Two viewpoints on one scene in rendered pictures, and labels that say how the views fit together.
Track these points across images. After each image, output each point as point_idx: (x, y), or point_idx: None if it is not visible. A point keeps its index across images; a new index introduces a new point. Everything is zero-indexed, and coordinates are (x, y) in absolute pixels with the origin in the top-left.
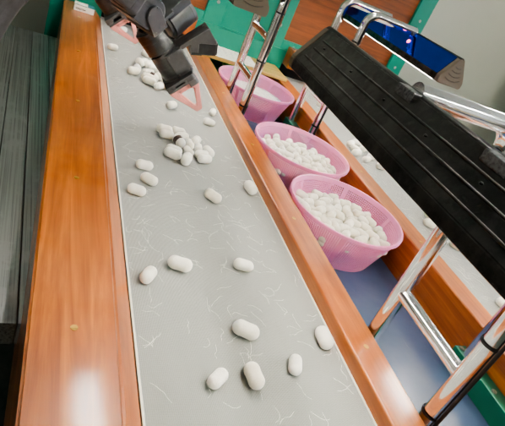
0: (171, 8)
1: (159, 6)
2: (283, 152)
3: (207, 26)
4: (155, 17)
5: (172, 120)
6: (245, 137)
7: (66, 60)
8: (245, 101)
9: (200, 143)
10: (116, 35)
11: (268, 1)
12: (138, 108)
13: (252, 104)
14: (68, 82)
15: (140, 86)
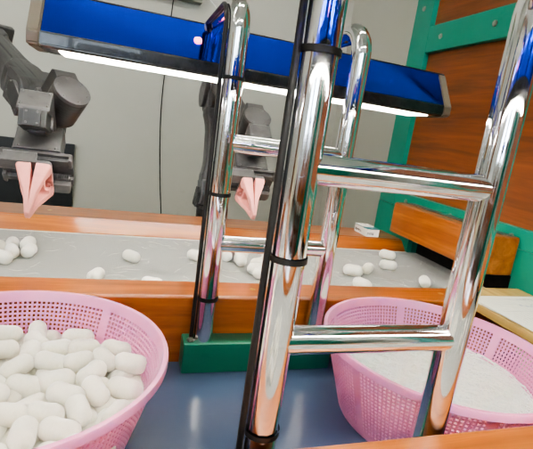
0: (41, 86)
1: (16, 80)
2: (20, 353)
3: (30, 90)
4: (11, 91)
5: (83, 258)
6: (23, 281)
7: (160, 215)
8: (199, 285)
9: (10, 267)
10: (359, 255)
11: (29, 17)
12: (99, 245)
13: (331, 355)
14: (96, 211)
15: (184, 252)
